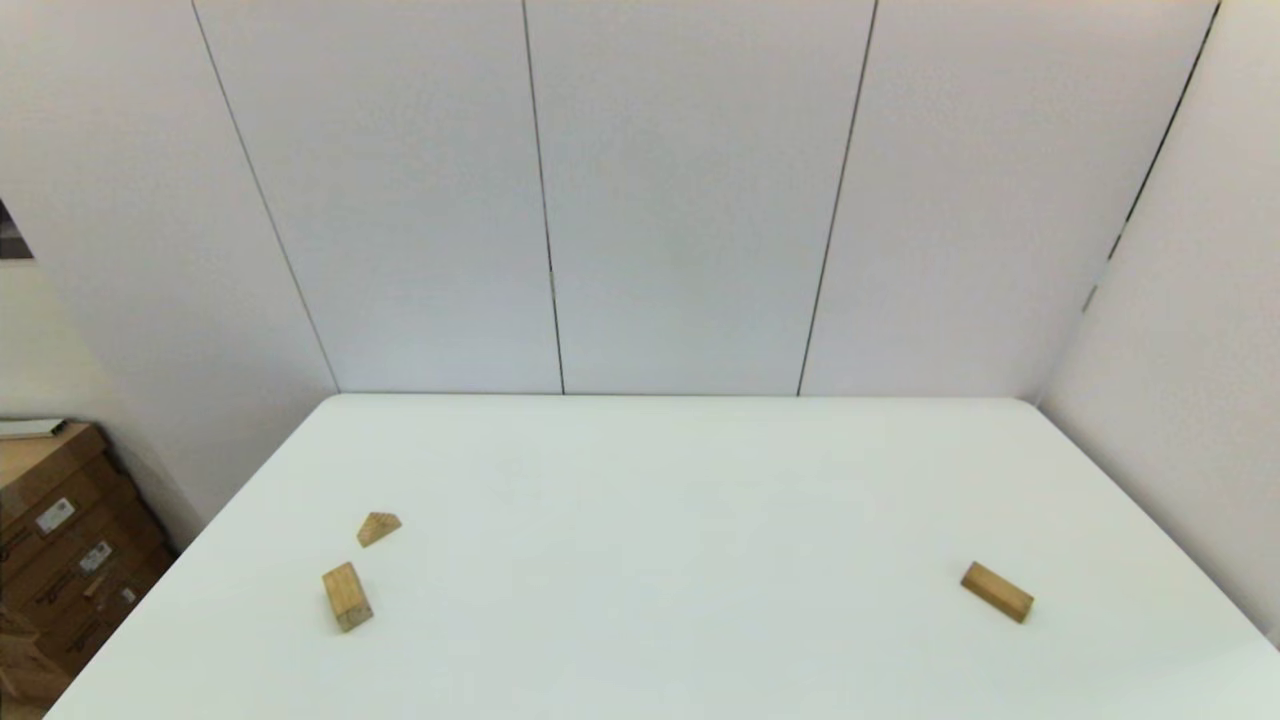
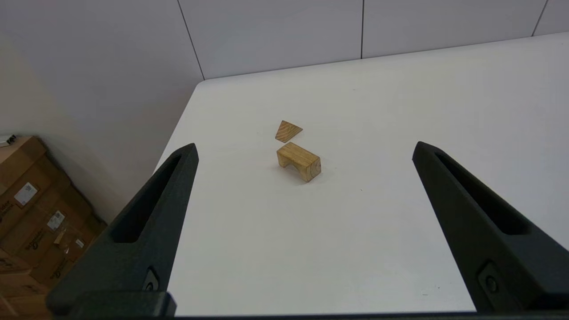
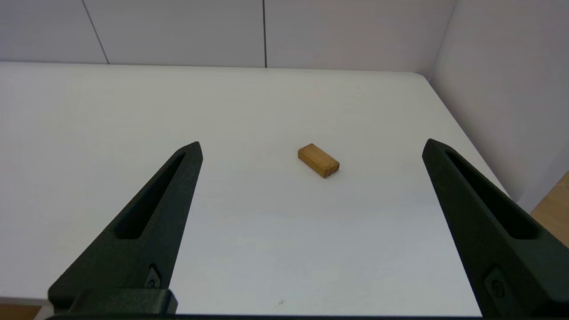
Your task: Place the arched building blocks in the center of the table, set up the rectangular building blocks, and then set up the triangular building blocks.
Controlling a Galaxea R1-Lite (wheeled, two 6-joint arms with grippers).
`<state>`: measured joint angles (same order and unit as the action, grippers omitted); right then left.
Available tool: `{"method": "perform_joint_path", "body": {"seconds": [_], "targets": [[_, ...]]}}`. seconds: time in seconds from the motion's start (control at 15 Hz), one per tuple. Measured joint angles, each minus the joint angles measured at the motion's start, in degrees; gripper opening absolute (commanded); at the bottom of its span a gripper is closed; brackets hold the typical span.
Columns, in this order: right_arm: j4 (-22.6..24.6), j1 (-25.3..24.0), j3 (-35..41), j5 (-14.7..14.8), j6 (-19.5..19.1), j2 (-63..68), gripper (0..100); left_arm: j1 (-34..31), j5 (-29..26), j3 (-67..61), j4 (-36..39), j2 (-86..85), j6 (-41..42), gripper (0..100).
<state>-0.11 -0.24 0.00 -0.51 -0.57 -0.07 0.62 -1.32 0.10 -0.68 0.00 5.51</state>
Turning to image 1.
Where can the rectangular wooden building block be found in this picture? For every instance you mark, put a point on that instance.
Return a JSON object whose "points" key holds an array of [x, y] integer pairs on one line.
{"points": [[997, 591]]}

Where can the triangular wooden building block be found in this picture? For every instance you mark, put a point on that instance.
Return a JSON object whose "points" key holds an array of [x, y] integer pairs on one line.
{"points": [[377, 529]]}

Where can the brown cardboard box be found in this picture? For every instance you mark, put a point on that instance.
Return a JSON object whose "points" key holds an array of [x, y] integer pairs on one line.
{"points": [[120, 610], [40, 470], [25, 680], [90, 560]]}

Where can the flat white board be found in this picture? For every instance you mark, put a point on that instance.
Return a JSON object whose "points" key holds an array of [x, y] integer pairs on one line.
{"points": [[30, 428]]}

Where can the dark wall picture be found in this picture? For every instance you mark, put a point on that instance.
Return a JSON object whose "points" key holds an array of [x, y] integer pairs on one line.
{"points": [[10, 240]]}

